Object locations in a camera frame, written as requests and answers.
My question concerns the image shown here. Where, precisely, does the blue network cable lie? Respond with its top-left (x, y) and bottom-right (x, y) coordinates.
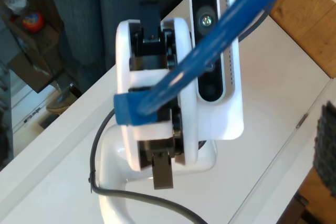
top-left (113, 0), bottom-right (299, 126)

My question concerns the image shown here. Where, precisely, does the brown shoe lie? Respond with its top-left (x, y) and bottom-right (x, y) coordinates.
top-left (46, 97), bottom-right (79, 115)

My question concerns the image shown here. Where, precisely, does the brown cardboard box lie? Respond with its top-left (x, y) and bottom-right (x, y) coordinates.
top-left (6, 20), bottom-right (66, 94)

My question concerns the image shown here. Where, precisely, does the colourful toy ball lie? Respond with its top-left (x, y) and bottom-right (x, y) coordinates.
top-left (22, 11), bottom-right (45, 34)

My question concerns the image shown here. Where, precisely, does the gripper camera bar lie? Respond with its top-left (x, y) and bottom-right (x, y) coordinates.
top-left (187, 0), bottom-right (245, 141)

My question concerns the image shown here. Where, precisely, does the black cable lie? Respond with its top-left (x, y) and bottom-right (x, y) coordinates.
top-left (88, 110), bottom-right (212, 224)

